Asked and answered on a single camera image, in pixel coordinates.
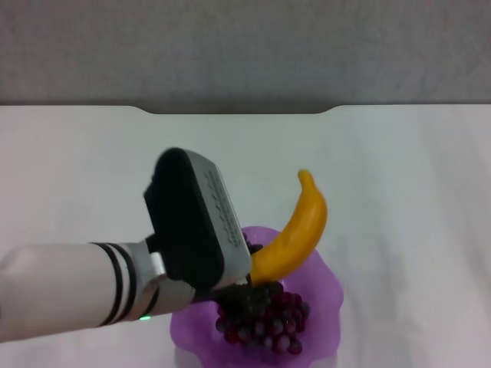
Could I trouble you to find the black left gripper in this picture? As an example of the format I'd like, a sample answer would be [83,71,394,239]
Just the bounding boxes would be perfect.
[192,232,284,309]

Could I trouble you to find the yellow plastic banana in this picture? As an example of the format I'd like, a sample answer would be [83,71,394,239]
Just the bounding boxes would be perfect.
[249,169,329,288]

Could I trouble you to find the red purple grape bunch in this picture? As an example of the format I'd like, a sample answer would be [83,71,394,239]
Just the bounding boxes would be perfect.
[214,282,311,355]

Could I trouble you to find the purple wavy plastic plate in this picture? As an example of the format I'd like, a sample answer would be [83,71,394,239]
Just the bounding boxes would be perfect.
[169,225,345,368]

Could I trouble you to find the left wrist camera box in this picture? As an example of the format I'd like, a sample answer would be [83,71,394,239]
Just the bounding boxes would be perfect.
[142,146,253,295]

